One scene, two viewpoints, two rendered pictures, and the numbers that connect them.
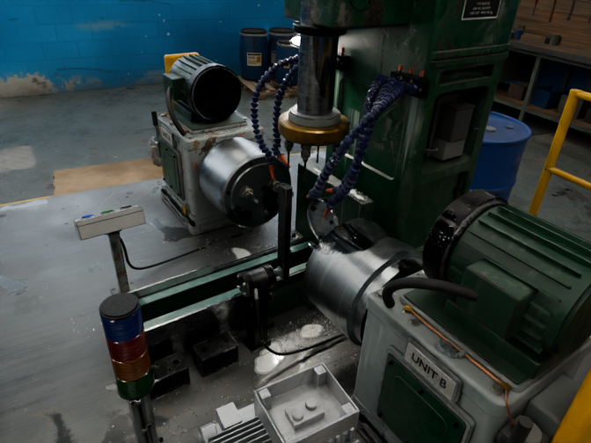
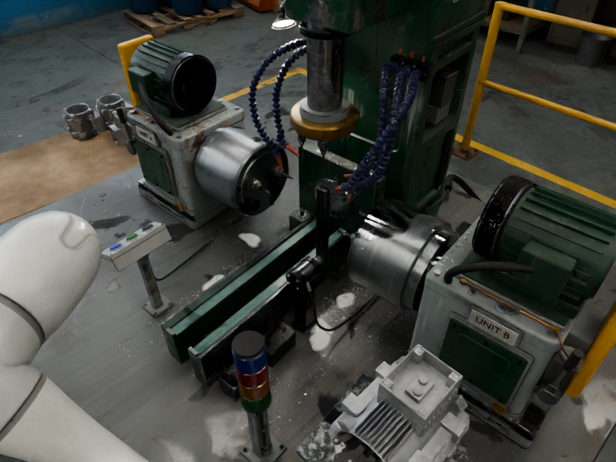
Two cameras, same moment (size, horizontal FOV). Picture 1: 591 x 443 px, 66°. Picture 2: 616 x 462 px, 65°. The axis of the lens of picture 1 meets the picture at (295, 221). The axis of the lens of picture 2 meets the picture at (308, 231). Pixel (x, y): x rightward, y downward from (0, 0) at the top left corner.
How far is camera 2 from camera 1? 0.37 m
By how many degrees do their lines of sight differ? 15
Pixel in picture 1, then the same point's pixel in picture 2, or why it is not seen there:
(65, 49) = not seen: outside the picture
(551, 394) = (579, 322)
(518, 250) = (557, 228)
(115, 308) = (248, 348)
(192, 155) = (184, 154)
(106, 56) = not seen: outside the picture
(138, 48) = not seen: outside the picture
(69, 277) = (92, 303)
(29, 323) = (80, 360)
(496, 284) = (550, 260)
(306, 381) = (408, 362)
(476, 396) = (535, 341)
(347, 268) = (393, 251)
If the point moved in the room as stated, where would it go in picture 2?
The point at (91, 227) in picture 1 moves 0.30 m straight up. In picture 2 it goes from (125, 257) to (90, 158)
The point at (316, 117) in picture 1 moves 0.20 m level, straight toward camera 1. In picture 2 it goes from (331, 113) to (354, 155)
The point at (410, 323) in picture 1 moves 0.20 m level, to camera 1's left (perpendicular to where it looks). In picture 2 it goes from (469, 293) to (379, 313)
